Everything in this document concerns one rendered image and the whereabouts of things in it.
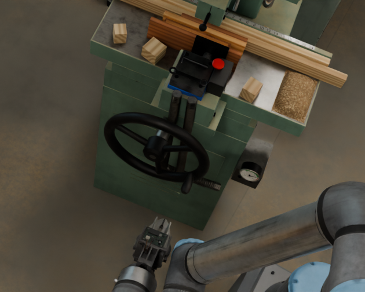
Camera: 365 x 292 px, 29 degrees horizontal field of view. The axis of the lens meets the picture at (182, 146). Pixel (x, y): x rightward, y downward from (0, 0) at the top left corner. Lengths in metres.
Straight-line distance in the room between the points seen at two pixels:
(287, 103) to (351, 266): 0.81
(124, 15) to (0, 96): 1.02
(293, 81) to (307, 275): 0.51
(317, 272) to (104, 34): 0.81
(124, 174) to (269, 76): 0.76
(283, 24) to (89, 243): 1.04
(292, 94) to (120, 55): 0.46
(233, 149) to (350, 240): 0.98
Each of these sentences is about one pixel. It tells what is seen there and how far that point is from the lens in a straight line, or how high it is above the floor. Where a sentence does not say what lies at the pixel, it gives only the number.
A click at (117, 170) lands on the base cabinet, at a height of 0.22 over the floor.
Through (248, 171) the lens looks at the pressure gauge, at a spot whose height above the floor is 0.68.
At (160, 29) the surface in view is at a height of 0.96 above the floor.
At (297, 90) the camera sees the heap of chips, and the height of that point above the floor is 0.94.
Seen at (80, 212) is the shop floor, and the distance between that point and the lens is 2.60.
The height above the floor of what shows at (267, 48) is 0.94.
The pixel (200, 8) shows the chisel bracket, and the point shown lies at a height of 1.04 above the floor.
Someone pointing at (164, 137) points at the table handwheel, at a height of 0.83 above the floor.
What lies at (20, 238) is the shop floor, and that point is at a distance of 2.57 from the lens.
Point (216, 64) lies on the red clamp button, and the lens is 1.71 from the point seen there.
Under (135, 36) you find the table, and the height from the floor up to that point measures 0.90.
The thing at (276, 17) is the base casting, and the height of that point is 0.80.
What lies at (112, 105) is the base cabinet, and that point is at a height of 0.63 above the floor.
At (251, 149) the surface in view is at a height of 0.62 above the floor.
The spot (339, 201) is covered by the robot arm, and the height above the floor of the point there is 1.42.
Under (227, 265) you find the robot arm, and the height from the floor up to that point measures 1.08.
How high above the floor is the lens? 2.42
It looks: 61 degrees down
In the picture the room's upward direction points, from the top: 18 degrees clockwise
